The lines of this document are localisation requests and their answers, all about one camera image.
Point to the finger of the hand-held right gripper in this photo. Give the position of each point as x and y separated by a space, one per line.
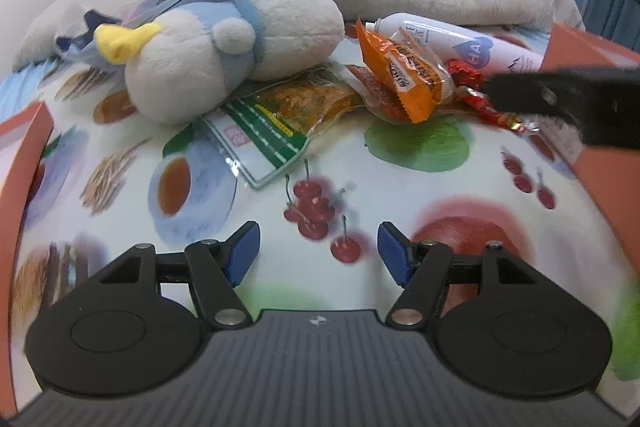
545 94

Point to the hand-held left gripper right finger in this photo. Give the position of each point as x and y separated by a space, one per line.
395 255

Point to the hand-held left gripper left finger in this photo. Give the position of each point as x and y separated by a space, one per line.
243 253

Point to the pink cardboard box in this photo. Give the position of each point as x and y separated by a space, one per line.
600 167

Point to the clear yellow snack packet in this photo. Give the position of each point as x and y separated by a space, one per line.
280 117

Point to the fruit printed sheet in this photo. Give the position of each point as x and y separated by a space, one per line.
425 187

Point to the white spray bottle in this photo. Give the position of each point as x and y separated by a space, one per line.
450 39

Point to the clear red orange snack packet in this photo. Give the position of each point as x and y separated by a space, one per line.
372 89

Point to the white and blue plush toy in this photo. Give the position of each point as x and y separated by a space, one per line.
280 32

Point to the pink box lid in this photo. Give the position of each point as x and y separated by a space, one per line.
22 157

